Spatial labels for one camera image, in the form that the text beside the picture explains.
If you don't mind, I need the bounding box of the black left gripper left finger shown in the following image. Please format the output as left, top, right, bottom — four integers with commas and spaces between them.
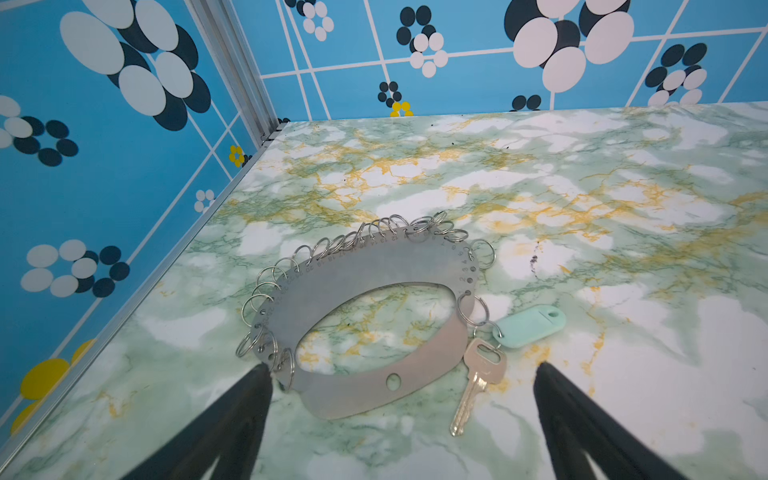
125, 364, 273, 479

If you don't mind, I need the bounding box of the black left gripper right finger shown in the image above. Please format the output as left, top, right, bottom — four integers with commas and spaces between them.
533, 362, 684, 479

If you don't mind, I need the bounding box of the steel key organizer plate with rings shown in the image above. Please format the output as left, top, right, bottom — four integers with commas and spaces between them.
236, 213, 496, 420

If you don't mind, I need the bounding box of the brass key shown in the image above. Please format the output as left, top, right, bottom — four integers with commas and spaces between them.
450, 338, 507, 437

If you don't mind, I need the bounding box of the mint green key tag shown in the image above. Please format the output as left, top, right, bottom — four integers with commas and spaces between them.
492, 305, 567, 349

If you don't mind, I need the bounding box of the aluminium frame post left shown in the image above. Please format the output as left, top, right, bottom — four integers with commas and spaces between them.
186, 0, 279, 150

